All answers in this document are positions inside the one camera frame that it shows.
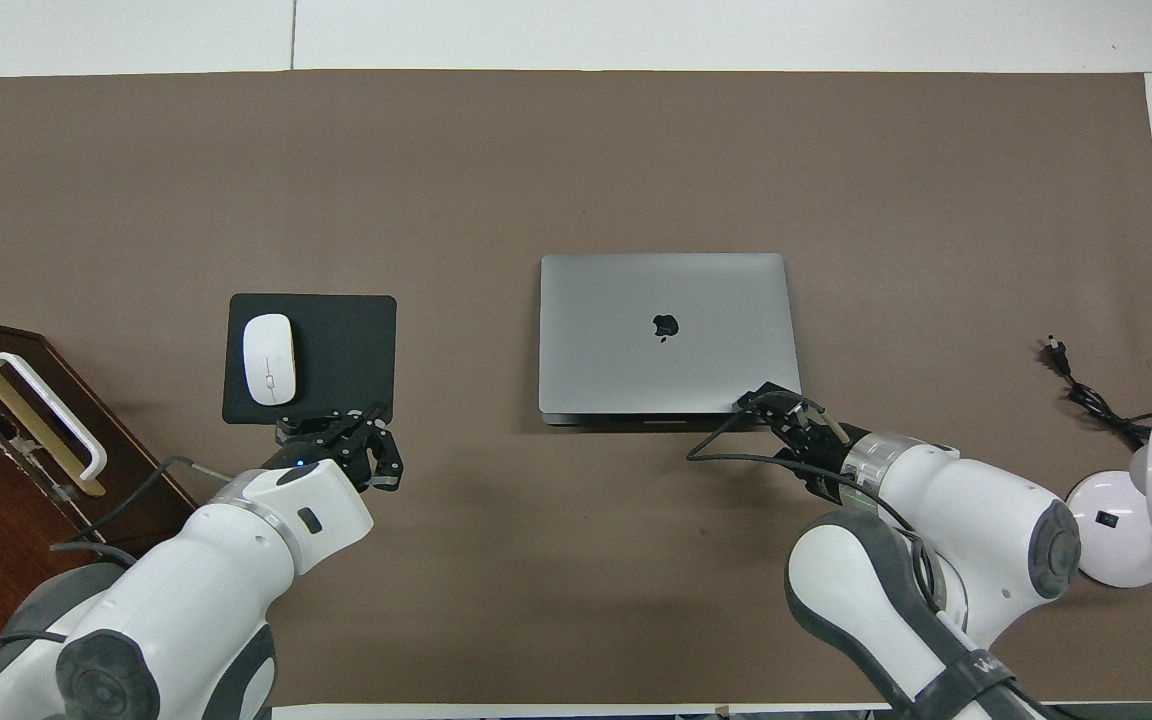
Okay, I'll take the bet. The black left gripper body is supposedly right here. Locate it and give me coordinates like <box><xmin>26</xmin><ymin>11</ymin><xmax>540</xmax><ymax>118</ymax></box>
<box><xmin>274</xmin><ymin>410</ymin><xmax>377</xmax><ymax>489</ymax></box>

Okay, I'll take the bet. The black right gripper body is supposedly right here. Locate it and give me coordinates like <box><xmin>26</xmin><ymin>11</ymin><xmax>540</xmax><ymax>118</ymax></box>
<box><xmin>771</xmin><ymin>398</ymin><xmax>852</xmax><ymax>481</ymax></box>

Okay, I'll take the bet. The grey aluminium laptop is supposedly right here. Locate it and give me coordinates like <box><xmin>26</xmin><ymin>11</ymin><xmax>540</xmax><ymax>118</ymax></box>
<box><xmin>538</xmin><ymin>252</ymin><xmax>804</xmax><ymax>429</ymax></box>

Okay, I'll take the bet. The black mouse pad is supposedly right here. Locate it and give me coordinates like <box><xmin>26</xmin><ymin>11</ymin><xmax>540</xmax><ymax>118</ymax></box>
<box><xmin>222</xmin><ymin>293</ymin><xmax>398</xmax><ymax>427</ymax></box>

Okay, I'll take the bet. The white computer mouse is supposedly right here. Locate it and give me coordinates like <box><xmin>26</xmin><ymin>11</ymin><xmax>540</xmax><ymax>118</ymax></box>
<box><xmin>241</xmin><ymin>313</ymin><xmax>298</xmax><ymax>407</ymax></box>

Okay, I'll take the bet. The large brown table mat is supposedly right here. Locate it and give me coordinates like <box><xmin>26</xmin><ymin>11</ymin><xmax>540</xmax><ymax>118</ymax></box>
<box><xmin>0</xmin><ymin>69</ymin><xmax>1152</xmax><ymax>707</ymax></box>

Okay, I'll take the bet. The white desk lamp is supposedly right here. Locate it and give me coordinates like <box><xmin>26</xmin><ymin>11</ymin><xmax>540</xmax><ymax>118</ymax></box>
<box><xmin>1066</xmin><ymin>413</ymin><xmax>1152</xmax><ymax>589</ymax></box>

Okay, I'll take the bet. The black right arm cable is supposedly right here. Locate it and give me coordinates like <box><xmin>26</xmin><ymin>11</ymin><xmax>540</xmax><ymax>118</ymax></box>
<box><xmin>686</xmin><ymin>400</ymin><xmax>937</xmax><ymax>601</ymax></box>

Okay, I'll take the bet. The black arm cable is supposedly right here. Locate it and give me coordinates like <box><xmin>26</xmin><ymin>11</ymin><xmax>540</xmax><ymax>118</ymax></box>
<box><xmin>49</xmin><ymin>455</ymin><xmax>237</xmax><ymax>563</ymax></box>
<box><xmin>686</xmin><ymin>400</ymin><xmax>937</xmax><ymax>601</ymax></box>

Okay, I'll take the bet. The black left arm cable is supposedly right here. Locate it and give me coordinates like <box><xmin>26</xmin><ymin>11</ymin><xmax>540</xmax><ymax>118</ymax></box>
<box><xmin>49</xmin><ymin>455</ymin><xmax>237</xmax><ymax>563</ymax></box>

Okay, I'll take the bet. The black lamp power cable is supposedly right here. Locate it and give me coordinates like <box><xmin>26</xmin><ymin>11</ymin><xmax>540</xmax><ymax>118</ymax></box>
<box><xmin>1041</xmin><ymin>338</ymin><xmax>1152</xmax><ymax>449</ymax></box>

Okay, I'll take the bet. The white box handle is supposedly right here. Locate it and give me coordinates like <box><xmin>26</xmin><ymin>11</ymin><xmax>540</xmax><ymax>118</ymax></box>
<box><xmin>0</xmin><ymin>352</ymin><xmax>108</xmax><ymax>482</ymax></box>

